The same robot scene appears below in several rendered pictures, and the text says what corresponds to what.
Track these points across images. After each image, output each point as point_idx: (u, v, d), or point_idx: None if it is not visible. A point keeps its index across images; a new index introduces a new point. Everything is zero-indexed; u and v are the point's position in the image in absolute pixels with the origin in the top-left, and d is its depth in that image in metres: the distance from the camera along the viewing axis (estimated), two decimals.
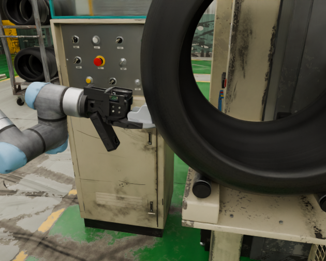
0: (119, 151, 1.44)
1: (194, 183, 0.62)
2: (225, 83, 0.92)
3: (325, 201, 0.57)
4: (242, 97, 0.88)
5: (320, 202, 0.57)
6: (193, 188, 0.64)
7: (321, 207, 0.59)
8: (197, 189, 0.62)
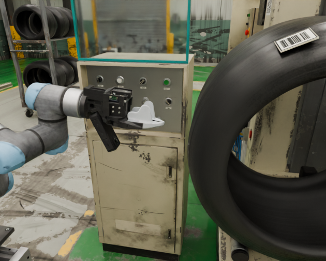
0: (139, 183, 1.50)
1: (234, 259, 0.69)
2: (251, 135, 0.98)
3: None
4: (267, 150, 0.94)
5: None
6: None
7: None
8: (238, 260, 0.68)
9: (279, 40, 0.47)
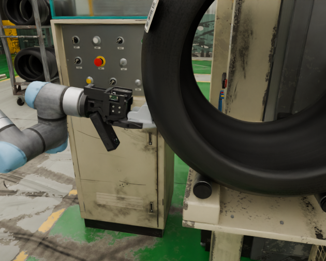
0: (119, 151, 1.44)
1: (211, 192, 0.62)
2: (226, 84, 0.92)
3: None
4: (242, 97, 0.88)
5: None
6: (209, 181, 0.62)
7: (324, 196, 0.58)
8: (206, 192, 0.61)
9: (145, 24, 0.50)
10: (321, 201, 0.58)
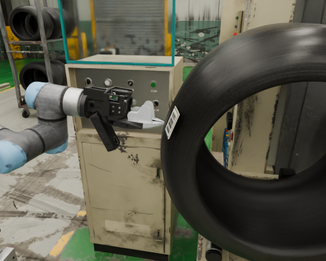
0: (128, 184, 1.52)
1: (221, 259, 0.70)
2: (232, 138, 1.00)
3: None
4: (248, 152, 0.95)
5: None
6: (220, 249, 0.70)
7: None
8: (217, 259, 0.69)
9: (166, 127, 0.57)
10: None
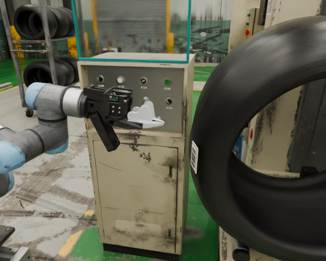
0: (139, 183, 1.50)
1: (248, 251, 0.67)
2: (251, 135, 0.98)
3: None
4: (268, 150, 0.94)
5: None
6: (239, 245, 0.68)
7: None
8: (243, 255, 0.67)
9: (190, 162, 0.60)
10: None
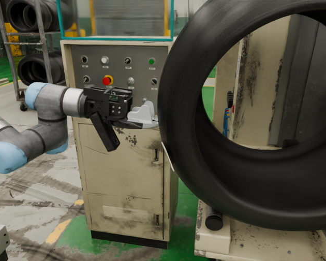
0: (126, 167, 1.47)
1: (216, 215, 0.64)
2: (233, 110, 0.95)
3: None
4: (250, 123, 0.91)
5: None
6: (207, 214, 0.66)
7: None
8: (213, 221, 0.64)
9: (168, 162, 0.61)
10: None
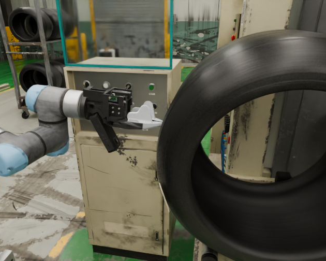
0: (127, 186, 1.53)
1: (211, 253, 0.69)
2: (229, 141, 1.00)
3: None
4: (244, 156, 0.96)
5: None
6: (203, 250, 0.71)
7: None
8: (209, 259, 0.69)
9: None
10: None
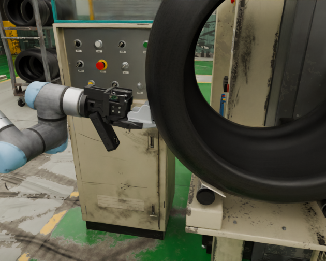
0: (120, 155, 1.45)
1: (197, 200, 0.64)
2: (228, 88, 0.93)
3: None
4: (245, 102, 0.89)
5: None
6: None
7: None
8: (203, 201, 0.62)
9: (218, 190, 0.61)
10: (324, 206, 0.58)
